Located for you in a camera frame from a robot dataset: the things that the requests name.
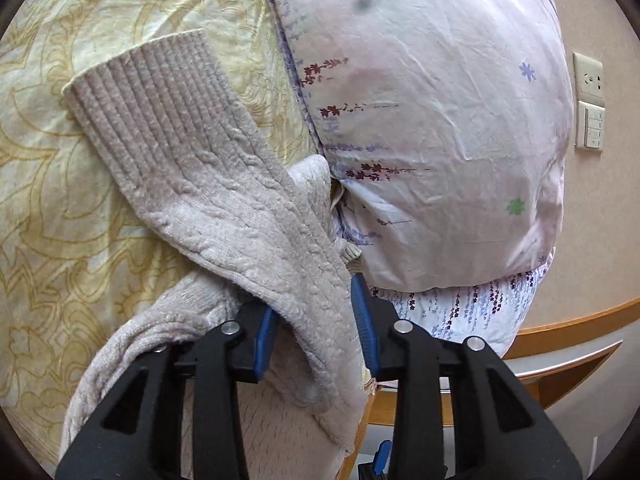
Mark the yellow patterned bedsheet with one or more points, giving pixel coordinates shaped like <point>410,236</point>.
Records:
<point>60,200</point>

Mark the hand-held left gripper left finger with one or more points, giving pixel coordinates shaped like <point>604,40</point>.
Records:
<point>265,345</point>

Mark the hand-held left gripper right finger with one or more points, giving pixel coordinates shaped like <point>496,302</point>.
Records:
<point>361,320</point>

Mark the white purple floral pillow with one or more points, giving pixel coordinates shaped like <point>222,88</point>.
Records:
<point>475,310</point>

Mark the pink floral pillow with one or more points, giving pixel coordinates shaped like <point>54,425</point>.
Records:
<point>440,135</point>

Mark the wall light switch panel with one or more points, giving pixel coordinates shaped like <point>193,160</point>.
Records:
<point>591,125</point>

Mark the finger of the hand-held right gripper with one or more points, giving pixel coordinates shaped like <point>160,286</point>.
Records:
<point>384,457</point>

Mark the wall power socket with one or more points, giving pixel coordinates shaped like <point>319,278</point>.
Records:
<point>588,77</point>

